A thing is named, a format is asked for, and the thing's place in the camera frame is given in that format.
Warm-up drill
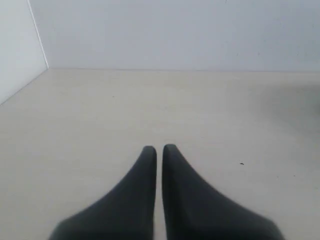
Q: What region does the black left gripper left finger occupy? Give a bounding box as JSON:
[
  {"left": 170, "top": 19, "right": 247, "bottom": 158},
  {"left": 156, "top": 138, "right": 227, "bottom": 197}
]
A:
[{"left": 49, "top": 146, "right": 157, "bottom": 240}]

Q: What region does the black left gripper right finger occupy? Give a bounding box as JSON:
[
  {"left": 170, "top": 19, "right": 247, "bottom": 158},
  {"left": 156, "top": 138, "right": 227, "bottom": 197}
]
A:
[{"left": 162, "top": 144, "right": 284, "bottom": 240}]

